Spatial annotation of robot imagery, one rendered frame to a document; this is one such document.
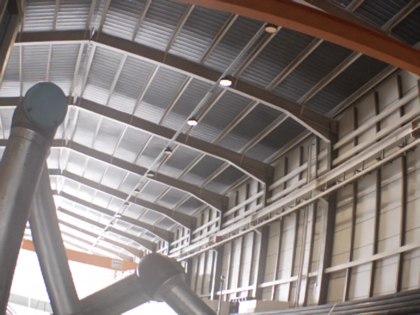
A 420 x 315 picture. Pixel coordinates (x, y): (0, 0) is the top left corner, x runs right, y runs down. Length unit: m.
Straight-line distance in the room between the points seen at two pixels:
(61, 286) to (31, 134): 0.38
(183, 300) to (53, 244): 0.42
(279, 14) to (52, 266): 9.11
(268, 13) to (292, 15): 0.59
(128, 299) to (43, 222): 0.51
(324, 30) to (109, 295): 9.10
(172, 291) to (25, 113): 0.66
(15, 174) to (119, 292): 0.69
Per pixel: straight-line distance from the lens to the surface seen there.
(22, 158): 1.21
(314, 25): 10.44
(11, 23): 1.97
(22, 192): 1.19
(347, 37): 10.73
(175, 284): 1.58
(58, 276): 1.35
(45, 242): 1.35
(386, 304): 3.74
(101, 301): 1.78
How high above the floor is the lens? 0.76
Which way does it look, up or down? 18 degrees up
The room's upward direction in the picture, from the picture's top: 6 degrees clockwise
